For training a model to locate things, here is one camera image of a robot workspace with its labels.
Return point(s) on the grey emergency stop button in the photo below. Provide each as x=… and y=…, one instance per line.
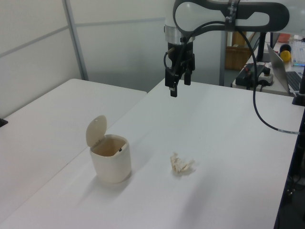
x=267, y=78

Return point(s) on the grey partition post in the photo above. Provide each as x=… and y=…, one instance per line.
x=75, y=35

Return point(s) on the paper trash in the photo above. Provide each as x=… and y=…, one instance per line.
x=181, y=164

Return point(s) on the black controller box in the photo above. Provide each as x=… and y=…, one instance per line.
x=245, y=75

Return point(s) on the small cream bin with lid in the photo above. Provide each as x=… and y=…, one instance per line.
x=112, y=167

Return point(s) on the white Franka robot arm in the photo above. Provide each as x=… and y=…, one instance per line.
x=250, y=19

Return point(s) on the black stand post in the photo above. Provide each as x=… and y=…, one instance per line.
x=300, y=97

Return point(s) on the yellow round object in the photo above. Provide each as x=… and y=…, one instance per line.
x=285, y=56

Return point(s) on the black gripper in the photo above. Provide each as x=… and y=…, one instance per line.
x=181, y=53

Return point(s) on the silver laptop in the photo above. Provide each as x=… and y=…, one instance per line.
x=277, y=66

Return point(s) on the wooden crate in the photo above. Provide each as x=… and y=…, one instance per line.
x=236, y=58

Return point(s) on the black monitor stand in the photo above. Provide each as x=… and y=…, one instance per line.
x=261, y=47

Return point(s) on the orange object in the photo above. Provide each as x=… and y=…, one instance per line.
x=284, y=37

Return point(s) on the white keyboard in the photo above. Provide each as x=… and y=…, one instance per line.
x=299, y=52

